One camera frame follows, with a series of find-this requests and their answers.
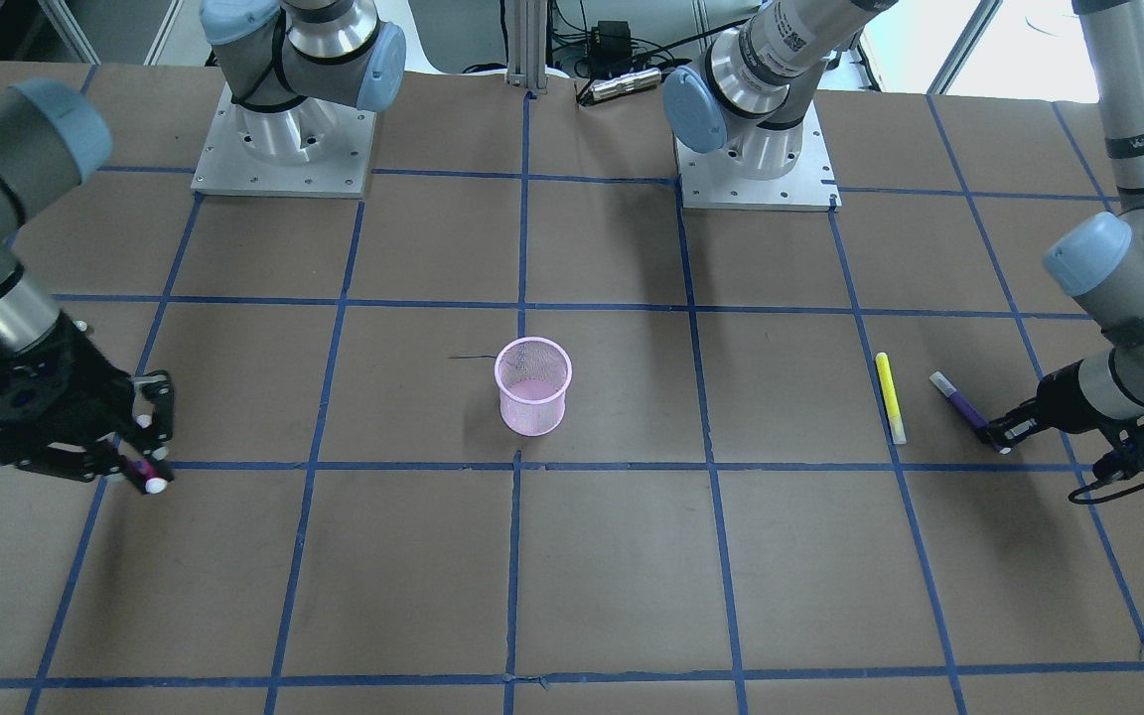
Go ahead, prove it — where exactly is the black power supply box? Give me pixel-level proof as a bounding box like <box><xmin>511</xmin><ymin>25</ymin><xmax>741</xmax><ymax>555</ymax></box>
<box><xmin>587</xmin><ymin>19</ymin><xmax>633</xmax><ymax>65</ymax></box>

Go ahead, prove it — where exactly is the purple highlighter pen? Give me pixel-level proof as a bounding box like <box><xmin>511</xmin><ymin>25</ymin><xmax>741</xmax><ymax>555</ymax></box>
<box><xmin>928</xmin><ymin>371</ymin><xmax>990</xmax><ymax>435</ymax></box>

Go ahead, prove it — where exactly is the green highlighter pen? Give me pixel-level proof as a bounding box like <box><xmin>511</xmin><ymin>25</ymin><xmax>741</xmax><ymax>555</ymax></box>
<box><xmin>873</xmin><ymin>352</ymin><xmax>909</xmax><ymax>445</ymax></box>

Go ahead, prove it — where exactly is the silver metal connector bar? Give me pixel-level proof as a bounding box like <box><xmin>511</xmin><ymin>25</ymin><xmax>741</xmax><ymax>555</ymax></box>
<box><xmin>575</xmin><ymin>67</ymin><xmax>664</xmax><ymax>108</ymax></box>

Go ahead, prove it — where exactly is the pink highlighter pen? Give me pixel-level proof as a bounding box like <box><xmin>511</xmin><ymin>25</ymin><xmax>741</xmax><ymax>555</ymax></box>
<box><xmin>130</xmin><ymin>459</ymin><xmax>160</xmax><ymax>484</ymax></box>

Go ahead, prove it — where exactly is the aluminium frame post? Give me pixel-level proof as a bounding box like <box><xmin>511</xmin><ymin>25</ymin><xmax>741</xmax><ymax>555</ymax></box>
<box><xmin>502</xmin><ymin>0</ymin><xmax>549</xmax><ymax>96</ymax></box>

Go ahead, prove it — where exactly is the pink mesh cup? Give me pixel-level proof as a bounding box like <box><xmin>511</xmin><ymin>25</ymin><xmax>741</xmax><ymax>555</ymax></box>
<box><xmin>494</xmin><ymin>337</ymin><xmax>573</xmax><ymax>436</ymax></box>

